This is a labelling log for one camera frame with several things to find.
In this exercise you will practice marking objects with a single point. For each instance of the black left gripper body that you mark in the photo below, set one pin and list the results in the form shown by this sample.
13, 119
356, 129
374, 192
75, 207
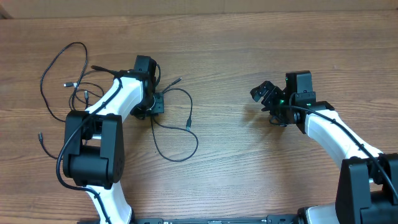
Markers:
157, 107

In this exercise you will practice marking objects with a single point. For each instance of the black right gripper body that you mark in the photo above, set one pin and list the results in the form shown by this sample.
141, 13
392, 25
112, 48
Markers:
274, 97

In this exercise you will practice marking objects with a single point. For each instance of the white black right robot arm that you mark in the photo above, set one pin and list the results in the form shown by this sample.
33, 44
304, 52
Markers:
367, 186

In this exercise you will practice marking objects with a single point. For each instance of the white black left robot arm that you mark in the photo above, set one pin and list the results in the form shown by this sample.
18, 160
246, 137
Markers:
92, 157

